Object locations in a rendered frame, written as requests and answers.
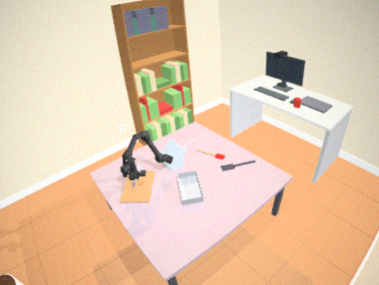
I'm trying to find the grey spatula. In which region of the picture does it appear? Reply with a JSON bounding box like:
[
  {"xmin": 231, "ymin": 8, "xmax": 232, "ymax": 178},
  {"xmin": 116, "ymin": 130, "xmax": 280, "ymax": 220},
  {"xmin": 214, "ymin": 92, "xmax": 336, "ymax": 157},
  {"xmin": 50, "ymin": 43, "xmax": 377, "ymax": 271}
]
[{"xmin": 221, "ymin": 159, "xmax": 256, "ymax": 171}]

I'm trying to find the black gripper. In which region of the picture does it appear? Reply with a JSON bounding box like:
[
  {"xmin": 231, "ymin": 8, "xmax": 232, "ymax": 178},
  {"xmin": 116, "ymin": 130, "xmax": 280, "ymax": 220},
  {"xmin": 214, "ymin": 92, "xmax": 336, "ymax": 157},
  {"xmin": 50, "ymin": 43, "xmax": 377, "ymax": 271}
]
[{"xmin": 123, "ymin": 166, "xmax": 147, "ymax": 181}]

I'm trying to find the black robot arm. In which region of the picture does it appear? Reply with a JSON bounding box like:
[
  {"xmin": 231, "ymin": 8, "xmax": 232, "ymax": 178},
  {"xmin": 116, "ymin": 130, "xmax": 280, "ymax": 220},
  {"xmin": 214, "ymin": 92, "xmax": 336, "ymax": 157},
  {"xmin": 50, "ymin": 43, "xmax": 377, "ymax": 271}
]
[{"xmin": 120, "ymin": 131, "xmax": 173, "ymax": 180}]

